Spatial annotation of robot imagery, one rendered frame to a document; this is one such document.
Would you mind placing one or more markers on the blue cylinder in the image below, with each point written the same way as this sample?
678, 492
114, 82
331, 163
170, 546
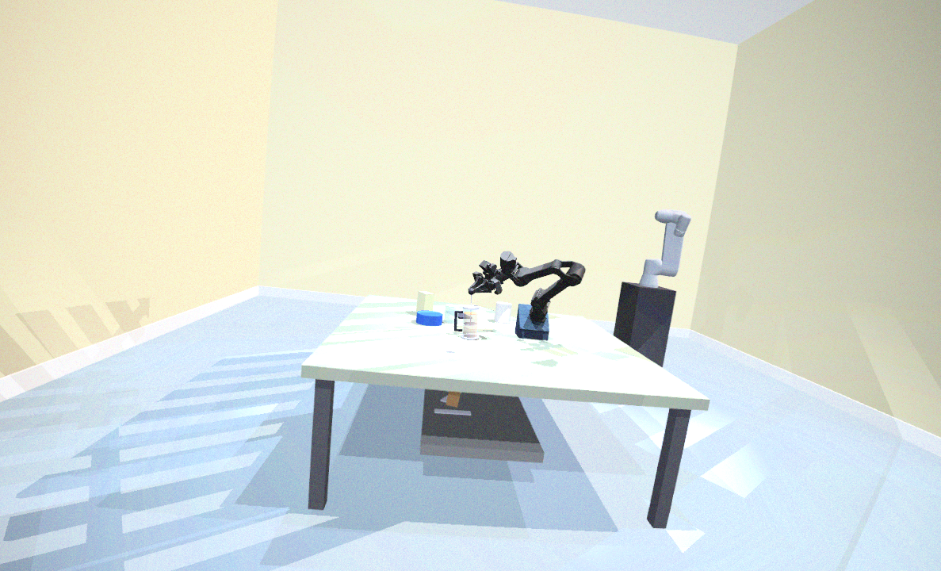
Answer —
429, 318

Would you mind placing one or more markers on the french press coffee maker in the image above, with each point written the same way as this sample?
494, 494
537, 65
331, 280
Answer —
470, 320

